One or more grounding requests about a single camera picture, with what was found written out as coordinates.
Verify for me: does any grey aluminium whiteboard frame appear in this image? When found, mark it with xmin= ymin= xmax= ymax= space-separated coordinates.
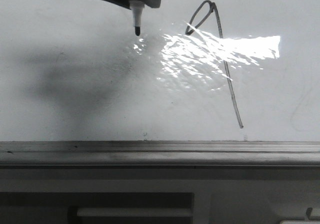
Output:
xmin=0 ymin=141 xmax=320 ymax=167

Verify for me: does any white whiteboard marker pen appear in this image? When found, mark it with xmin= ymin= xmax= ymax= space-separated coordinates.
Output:
xmin=129 ymin=0 xmax=145 ymax=36

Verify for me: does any white whiteboard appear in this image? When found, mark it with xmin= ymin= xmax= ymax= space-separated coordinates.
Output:
xmin=0 ymin=0 xmax=320 ymax=141

